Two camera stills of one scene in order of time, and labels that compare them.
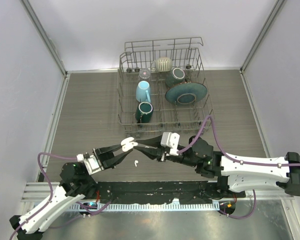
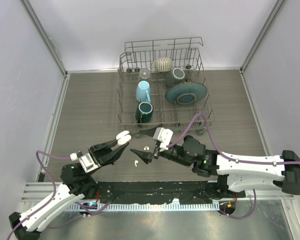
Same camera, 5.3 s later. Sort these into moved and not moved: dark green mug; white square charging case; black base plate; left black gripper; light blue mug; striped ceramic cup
Moved: white square charging case; left black gripper
Not moved: striped ceramic cup; black base plate; dark green mug; light blue mug
